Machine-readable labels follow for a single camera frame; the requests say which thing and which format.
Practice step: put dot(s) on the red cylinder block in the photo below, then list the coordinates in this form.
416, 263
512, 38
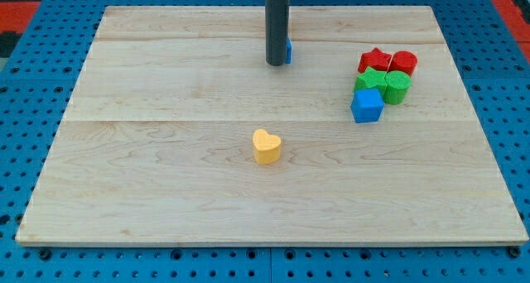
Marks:
404, 61

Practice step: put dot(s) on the yellow heart block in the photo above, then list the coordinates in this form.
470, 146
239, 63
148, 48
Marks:
266, 147

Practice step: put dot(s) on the green cylinder block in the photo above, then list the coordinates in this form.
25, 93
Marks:
398, 83

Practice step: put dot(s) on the red star block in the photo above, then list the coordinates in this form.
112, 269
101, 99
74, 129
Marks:
375, 59

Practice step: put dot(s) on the blue triangle block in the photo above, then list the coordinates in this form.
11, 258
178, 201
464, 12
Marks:
288, 59

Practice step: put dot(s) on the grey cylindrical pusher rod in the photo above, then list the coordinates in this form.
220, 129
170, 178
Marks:
276, 23

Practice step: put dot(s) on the light wooden board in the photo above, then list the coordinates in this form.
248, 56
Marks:
155, 148

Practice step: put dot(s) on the green star block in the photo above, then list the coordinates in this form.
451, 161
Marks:
371, 79

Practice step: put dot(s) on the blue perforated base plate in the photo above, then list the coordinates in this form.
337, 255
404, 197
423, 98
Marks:
36, 83

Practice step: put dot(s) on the blue cube block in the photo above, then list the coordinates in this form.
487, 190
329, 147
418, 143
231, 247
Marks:
367, 105

